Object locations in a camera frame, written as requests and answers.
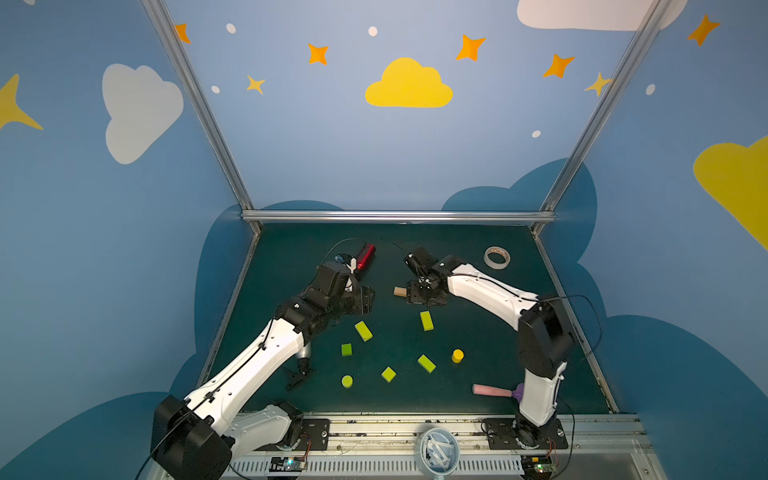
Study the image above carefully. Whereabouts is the small green square block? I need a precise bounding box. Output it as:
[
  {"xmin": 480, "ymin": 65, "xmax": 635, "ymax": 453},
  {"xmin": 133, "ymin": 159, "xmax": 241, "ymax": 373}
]
[{"xmin": 381, "ymin": 367, "xmax": 396, "ymax": 383}]

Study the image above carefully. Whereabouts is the silver metal bottle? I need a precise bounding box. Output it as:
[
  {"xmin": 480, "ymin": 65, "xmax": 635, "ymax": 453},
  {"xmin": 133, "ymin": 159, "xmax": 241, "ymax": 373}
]
[{"xmin": 283, "ymin": 344, "xmax": 314, "ymax": 391}]

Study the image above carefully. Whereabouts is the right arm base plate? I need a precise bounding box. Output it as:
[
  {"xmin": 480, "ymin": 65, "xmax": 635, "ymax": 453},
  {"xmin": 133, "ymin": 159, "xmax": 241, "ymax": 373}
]
[{"xmin": 481, "ymin": 416, "xmax": 569, "ymax": 450}]

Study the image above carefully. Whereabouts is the white tape roll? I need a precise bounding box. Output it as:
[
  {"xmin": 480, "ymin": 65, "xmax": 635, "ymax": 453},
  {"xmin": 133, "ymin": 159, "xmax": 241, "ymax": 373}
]
[{"xmin": 483, "ymin": 246, "xmax": 511, "ymax": 270}]

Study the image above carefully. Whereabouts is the round bowl with white pieces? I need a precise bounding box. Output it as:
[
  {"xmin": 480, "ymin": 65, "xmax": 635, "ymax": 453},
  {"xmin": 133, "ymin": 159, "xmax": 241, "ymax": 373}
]
[{"xmin": 415, "ymin": 428, "xmax": 460, "ymax": 479}]

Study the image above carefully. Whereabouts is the right green circuit board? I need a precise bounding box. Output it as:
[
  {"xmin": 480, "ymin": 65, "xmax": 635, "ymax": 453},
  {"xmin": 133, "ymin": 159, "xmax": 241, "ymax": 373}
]
[{"xmin": 520, "ymin": 456, "xmax": 557, "ymax": 480}]

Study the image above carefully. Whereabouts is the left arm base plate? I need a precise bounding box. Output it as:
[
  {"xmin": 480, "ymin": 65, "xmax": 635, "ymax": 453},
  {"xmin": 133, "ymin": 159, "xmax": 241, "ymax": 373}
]
[{"xmin": 258, "ymin": 418, "xmax": 330, "ymax": 452}]

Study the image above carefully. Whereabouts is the aluminium frame rear bar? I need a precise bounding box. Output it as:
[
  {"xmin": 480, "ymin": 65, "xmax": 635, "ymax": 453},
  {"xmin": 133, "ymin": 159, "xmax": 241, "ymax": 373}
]
[{"xmin": 241, "ymin": 209, "xmax": 556, "ymax": 224}]

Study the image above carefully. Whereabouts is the aluminium frame left post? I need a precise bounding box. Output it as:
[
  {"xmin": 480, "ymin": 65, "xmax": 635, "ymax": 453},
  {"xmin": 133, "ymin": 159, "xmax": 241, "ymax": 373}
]
[{"xmin": 141, "ymin": 0, "xmax": 262, "ymax": 236}]

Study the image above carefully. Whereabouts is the pink purple brush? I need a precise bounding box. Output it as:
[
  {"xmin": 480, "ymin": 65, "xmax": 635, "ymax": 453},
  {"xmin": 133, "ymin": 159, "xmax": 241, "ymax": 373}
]
[{"xmin": 472, "ymin": 383, "xmax": 524, "ymax": 402}]

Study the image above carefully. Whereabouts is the left green circuit board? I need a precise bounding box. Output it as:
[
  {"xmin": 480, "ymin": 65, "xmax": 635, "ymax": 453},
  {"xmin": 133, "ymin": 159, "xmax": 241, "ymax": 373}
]
[{"xmin": 268, "ymin": 457, "xmax": 307, "ymax": 475}]

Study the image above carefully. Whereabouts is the aluminium frame post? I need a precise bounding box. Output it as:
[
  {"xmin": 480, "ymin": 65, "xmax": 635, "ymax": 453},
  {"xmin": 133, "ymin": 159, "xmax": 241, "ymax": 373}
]
[
  {"xmin": 531, "ymin": 0, "xmax": 673, "ymax": 238},
  {"xmin": 141, "ymin": 0, "xmax": 262, "ymax": 236}
]

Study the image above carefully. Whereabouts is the aluminium front rail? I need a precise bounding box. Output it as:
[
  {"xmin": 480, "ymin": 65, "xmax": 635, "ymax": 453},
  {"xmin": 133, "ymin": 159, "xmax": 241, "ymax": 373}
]
[{"xmin": 218, "ymin": 413, "xmax": 666, "ymax": 479}]

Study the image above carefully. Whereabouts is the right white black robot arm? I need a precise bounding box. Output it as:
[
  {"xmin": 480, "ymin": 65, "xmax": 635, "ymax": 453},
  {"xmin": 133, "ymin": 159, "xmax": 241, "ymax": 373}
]
[{"xmin": 404, "ymin": 247, "xmax": 576, "ymax": 428}]

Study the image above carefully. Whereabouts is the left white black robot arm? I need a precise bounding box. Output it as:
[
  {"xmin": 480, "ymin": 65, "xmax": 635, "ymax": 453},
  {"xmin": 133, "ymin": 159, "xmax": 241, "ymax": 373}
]
[{"xmin": 149, "ymin": 257, "xmax": 375, "ymax": 479}]

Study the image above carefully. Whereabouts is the yellow cylinder block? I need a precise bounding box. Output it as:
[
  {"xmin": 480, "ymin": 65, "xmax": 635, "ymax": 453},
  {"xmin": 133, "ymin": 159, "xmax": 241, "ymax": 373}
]
[{"xmin": 451, "ymin": 349, "xmax": 464, "ymax": 364}]

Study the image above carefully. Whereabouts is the green circuit board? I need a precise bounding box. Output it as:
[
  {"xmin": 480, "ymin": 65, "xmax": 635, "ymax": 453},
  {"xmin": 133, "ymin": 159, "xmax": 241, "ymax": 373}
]
[
  {"xmin": 520, "ymin": 456, "xmax": 557, "ymax": 480},
  {"xmin": 268, "ymin": 457, "xmax": 307, "ymax": 475}
]

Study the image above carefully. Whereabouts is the long green block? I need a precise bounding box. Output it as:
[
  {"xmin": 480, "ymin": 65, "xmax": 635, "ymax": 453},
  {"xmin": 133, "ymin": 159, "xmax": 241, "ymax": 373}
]
[
  {"xmin": 417, "ymin": 355, "xmax": 436, "ymax": 373},
  {"xmin": 420, "ymin": 311, "xmax": 434, "ymax": 331},
  {"xmin": 354, "ymin": 321, "xmax": 373, "ymax": 342}
]

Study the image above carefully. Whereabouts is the red metal bottle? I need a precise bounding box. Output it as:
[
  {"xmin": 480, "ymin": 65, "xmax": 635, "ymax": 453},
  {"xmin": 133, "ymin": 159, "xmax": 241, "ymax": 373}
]
[{"xmin": 353, "ymin": 243, "xmax": 376, "ymax": 274}]

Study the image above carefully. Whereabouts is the aluminium frame right post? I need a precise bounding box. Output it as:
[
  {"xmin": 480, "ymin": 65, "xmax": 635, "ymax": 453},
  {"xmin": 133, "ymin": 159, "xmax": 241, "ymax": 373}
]
[{"xmin": 531, "ymin": 0, "xmax": 673, "ymax": 238}]

